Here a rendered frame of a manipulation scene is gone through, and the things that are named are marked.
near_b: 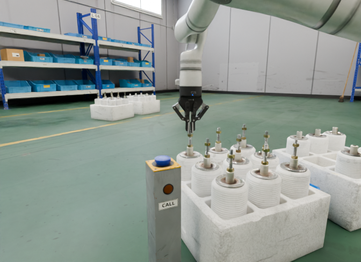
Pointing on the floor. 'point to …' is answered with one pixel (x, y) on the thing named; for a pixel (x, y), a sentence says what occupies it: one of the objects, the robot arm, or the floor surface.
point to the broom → (347, 76)
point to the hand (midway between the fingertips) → (190, 126)
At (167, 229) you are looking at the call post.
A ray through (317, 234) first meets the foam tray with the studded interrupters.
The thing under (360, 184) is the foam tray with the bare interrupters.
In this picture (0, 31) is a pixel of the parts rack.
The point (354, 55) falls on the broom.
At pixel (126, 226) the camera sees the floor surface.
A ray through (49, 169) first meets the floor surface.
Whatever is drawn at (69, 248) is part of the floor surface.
